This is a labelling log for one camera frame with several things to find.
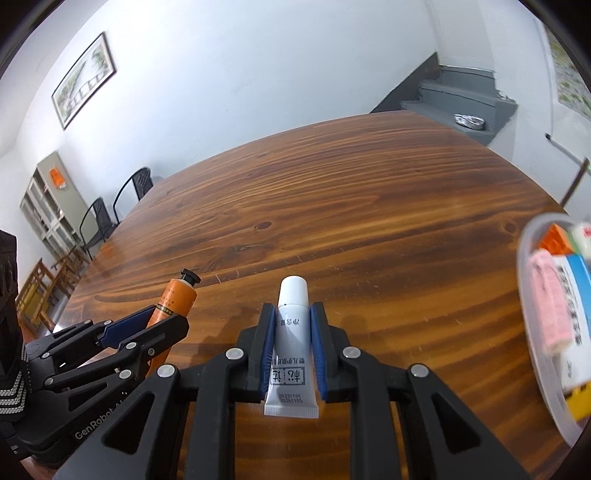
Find hanging wall scroll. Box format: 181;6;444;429
536;18;591;174

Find grey glass-door cabinet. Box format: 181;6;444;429
19;151;90;264

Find bandage roll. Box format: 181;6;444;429
568;222;591;257

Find framed landscape picture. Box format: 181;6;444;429
51;31;116;131

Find yellow toy block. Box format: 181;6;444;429
566;385;591;421

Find orange toy block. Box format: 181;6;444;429
538;224;575;257

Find brown wooden stick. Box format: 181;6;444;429
561;159;589;206

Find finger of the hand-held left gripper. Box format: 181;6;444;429
45;315;191;391
27;304;158;366

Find orange tube with black cap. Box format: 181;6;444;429
145;268;201;379

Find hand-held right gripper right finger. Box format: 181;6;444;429
310;302;532;480

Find black metal chair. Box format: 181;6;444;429
79;197;118;261
113;167;154;222

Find large blue white medicine box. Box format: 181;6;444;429
554;253;591;352

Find clear plastic container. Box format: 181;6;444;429
517;213;591;448

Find white ointment tube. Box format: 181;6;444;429
263;275;320;419

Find grey stairs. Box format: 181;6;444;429
369;52;518;148

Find pink hair roller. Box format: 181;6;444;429
529;249;573;354

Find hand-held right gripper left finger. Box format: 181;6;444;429
53;302;277;480

